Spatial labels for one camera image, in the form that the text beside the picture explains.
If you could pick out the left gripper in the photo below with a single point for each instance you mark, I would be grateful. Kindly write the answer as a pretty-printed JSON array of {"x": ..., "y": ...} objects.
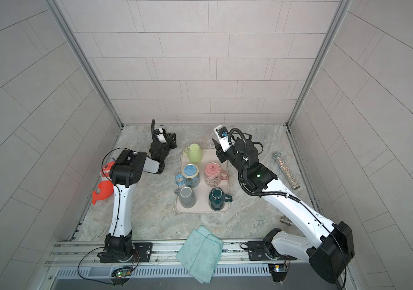
[{"x": 169, "y": 141}]

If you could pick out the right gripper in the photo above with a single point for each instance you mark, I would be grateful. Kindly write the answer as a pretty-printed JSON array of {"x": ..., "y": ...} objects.
[{"x": 223, "y": 155}]

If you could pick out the light green mug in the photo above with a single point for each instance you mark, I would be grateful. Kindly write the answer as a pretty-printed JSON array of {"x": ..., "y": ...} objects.
[{"x": 194, "y": 153}]

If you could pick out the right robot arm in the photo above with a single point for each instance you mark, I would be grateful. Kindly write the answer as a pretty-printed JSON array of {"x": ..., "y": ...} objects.
[{"x": 257, "y": 180}]

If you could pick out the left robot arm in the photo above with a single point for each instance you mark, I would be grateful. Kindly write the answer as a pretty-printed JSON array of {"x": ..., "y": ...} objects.
[{"x": 123, "y": 176}]

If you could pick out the pink ghost mug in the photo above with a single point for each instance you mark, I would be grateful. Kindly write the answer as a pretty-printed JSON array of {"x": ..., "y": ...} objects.
[{"x": 214, "y": 174}]

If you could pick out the blue butterfly mug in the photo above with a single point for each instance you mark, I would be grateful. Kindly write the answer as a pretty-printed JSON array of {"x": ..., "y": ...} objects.
[{"x": 189, "y": 176}]

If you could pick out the dark green mug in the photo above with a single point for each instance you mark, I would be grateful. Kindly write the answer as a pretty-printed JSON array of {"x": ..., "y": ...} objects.
[{"x": 218, "y": 199}]

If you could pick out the grey mug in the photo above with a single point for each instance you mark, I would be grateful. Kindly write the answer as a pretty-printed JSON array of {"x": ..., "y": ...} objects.
[{"x": 186, "y": 196}]

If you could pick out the beige tray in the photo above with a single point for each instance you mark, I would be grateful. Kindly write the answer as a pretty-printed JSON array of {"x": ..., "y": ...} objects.
[{"x": 202, "y": 191}]

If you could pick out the glitter tube bottle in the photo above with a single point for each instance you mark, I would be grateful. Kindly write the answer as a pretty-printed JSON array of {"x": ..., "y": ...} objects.
[{"x": 286, "y": 170}]

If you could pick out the red shark plush toy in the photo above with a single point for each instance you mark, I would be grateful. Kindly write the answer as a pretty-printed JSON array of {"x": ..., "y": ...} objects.
[{"x": 105, "y": 188}]

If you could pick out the small metal fitting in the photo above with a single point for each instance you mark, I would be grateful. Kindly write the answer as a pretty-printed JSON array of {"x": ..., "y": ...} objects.
[{"x": 285, "y": 220}]

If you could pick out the teal folded cloth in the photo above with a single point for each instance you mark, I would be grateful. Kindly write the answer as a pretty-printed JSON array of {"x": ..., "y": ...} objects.
[{"x": 200, "y": 254}]

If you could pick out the right circuit board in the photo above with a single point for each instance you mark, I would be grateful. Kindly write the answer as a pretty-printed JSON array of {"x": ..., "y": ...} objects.
[{"x": 278, "y": 272}]

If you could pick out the circuit board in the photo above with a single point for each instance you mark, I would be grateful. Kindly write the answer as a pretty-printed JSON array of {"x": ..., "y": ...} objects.
[
  {"x": 278, "y": 272},
  {"x": 122, "y": 273}
]

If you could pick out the left circuit board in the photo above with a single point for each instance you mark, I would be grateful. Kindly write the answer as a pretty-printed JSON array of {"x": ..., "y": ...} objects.
[{"x": 122, "y": 273}]

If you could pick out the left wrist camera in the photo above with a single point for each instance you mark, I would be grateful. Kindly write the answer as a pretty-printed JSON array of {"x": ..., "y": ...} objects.
[{"x": 160, "y": 135}]

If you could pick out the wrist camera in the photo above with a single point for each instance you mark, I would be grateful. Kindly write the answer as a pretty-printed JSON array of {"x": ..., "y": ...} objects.
[
  {"x": 223, "y": 137},
  {"x": 160, "y": 135}
]

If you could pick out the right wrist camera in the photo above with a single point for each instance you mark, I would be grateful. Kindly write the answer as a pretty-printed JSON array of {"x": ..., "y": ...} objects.
[{"x": 223, "y": 137}]

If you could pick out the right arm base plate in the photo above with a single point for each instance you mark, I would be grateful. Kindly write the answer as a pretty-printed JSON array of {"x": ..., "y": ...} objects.
[{"x": 263, "y": 251}]

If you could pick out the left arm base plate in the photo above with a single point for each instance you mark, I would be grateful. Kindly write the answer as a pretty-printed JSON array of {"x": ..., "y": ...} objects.
[{"x": 142, "y": 253}]

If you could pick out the aluminium rail frame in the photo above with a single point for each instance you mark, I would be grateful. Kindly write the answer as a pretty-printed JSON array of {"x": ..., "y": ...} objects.
[{"x": 333, "y": 253}]

